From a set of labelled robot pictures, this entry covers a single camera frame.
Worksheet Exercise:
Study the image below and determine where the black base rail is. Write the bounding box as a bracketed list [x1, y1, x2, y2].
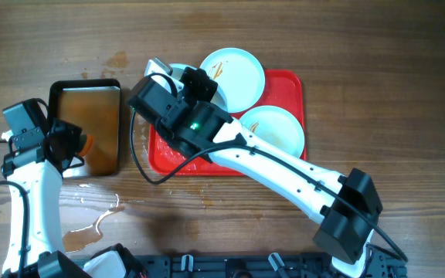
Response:
[129, 251, 408, 278]

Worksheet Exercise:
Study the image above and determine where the black water-filled pan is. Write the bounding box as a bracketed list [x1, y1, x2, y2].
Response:
[48, 79, 122, 178]

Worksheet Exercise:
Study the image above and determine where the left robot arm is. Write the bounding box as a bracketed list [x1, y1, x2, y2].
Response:
[2, 98, 148, 277]

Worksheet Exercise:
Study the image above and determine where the green orange sponge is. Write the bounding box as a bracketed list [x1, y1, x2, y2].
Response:
[76, 134, 94, 157]

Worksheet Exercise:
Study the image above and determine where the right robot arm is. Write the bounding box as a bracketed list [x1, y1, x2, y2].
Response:
[127, 68, 382, 277]

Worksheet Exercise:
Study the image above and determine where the white plate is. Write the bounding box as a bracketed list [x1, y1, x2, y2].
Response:
[200, 48, 266, 114]
[239, 105, 305, 158]
[148, 63, 229, 113]

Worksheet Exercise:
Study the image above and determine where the red plastic tray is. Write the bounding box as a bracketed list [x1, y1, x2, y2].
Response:
[148, 69, 307, 175]

